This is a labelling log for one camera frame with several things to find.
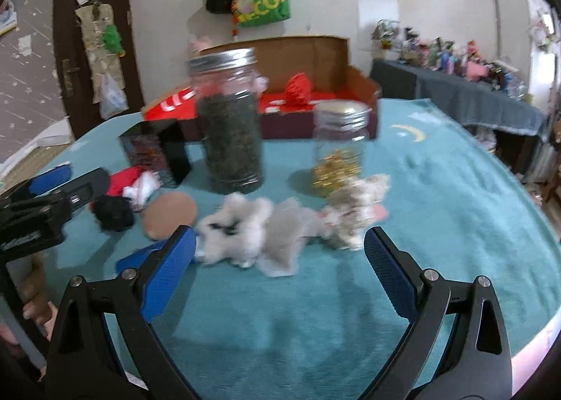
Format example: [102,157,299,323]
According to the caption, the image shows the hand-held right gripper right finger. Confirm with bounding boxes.
[359,226,513,400]

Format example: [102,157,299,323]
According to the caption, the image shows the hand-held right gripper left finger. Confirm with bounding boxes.
[44,225,200,400]

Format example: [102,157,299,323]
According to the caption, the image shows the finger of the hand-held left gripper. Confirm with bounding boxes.
[14,164,74,196]
[54,167,111,213]

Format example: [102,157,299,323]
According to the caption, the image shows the black pom-pom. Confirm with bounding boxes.
[93,195,136,233]

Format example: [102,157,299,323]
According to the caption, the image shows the red and white plush hat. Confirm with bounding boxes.
[107,165,161,209]

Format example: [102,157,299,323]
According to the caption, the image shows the beige powder puff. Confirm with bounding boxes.
[142,192,198,242]

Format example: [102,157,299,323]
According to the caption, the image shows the beige fluffy plush toy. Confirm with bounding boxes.
[320,173,392,252]

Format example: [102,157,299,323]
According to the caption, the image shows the grey white plush toy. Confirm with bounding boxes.
[195,192,322,279]

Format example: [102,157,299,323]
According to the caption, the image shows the brown cardboard box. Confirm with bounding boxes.
[140,35,382,142]

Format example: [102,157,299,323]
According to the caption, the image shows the person's left hand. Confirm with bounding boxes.
[20,253,59,338]

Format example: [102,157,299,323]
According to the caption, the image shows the black colourful printed box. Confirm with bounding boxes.
[118,120,194,189]

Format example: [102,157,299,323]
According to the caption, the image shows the dark brown door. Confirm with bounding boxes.
[53,0,145,140]

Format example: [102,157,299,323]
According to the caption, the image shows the clear plastic bag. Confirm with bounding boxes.
[99,73,130,120]

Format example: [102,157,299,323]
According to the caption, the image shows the red printed cloth bag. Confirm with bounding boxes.
[142,87,200,122]

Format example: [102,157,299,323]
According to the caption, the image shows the tall glass jar dark leaves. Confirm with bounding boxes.
[188,48,266,195]

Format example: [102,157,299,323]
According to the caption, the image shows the small glass jar gold beads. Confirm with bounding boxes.
[312,100,373,198]

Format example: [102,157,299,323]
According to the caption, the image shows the beige hanging cloth organizer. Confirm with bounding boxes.
[74,3,126,89]

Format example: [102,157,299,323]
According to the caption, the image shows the green plush toy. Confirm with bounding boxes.
[102,25,126,57]

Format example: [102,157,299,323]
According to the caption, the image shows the side table grey cloth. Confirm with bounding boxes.
[370,59,548,138]

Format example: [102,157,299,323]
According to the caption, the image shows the red yarn ball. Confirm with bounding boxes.
[283,72,315,110]

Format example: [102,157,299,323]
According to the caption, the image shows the row of figurines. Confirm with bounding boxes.
[372,19,532,98]

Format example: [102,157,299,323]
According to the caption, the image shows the white cabinet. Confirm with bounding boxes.
[493,0,548,114]

